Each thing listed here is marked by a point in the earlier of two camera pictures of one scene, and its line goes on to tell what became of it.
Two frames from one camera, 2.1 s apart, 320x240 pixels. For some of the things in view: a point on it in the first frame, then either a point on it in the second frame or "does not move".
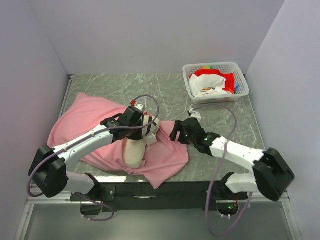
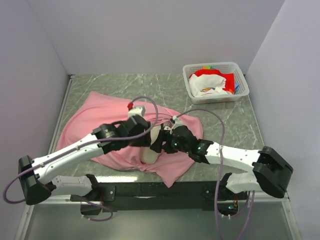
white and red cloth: x=208 y=82 does not move
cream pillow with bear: x=134 y=149 to x=148 y=156
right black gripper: x=177 y=127 to x=165 y=135
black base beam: x=156 y=196 does not move
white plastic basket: x=214 y=82 does not move
